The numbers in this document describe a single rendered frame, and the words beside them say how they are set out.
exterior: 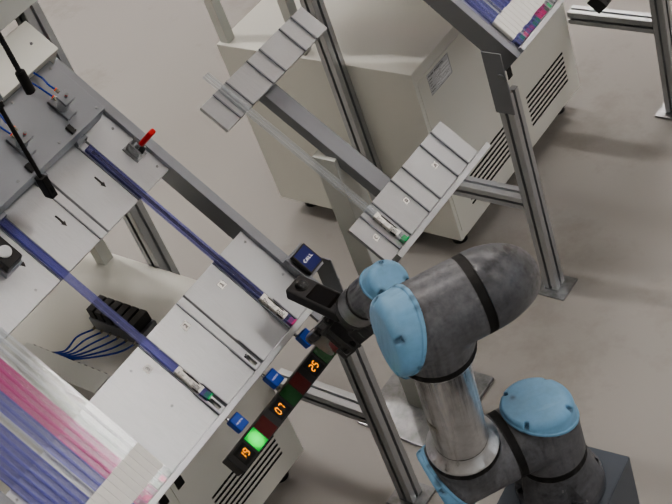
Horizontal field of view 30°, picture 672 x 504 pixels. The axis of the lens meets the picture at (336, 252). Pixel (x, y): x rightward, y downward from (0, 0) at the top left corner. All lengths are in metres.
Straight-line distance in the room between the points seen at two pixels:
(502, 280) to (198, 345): 0.80
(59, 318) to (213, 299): 0.56
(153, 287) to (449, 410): 1.09
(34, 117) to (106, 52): 2.66
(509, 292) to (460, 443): 0.33
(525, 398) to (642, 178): 1.61
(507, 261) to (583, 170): 1.96
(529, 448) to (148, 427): 0.67
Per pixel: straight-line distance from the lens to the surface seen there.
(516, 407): 2.02
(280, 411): 2.32
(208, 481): 2.80
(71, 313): 2.80
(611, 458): 2.22
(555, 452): 2.04
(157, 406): 2.25
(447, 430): 1.87
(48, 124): 2.34
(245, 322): 2.34
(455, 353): 1.68
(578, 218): 3.47
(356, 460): 3.06
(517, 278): 1.67
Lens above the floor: 2.31
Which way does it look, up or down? 40 degrees down
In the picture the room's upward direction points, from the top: 22 degrees counter-clockwise
